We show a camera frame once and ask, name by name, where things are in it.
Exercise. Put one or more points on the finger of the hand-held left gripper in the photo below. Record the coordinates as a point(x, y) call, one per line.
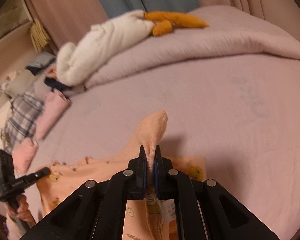
point(33, 176)

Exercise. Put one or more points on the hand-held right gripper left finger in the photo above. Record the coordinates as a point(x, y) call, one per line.
point(142, 170)

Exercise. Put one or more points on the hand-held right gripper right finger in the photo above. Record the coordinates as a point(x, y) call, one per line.
point(157, 170)

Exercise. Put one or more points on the orange printed baby shirt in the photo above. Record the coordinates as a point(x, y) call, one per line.
point(102, 175)

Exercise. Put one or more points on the person's left forearm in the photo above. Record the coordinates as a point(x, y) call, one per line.
point(20, 227)

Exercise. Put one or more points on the person's left hand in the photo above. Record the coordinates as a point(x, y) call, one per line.
point(22, 208)

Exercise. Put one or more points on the folded salmon pink garment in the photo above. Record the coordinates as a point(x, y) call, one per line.
point(25, 155)

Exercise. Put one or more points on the plaid pillow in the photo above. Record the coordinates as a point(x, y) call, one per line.
point(23, 120)

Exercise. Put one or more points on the bed with lilac sheet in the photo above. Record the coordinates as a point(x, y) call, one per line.
point(202, 120)

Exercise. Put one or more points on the cream spotted plush toy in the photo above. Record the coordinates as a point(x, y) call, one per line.
point(7, 85)

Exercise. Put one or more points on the navy garment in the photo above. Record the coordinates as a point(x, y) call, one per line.
point(57, 84)

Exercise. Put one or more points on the peach garment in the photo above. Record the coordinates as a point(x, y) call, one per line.
point(51, 72)

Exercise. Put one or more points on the white goose plush toy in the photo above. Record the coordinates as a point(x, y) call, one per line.
point(102, 42)

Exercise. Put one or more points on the lilac duvet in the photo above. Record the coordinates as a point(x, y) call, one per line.
point(202, 40)

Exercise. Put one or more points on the straw fringed hanging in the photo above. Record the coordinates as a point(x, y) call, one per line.
point(40, 36)

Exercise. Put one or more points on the beige headboard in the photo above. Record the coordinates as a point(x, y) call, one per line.
point(10, 20)

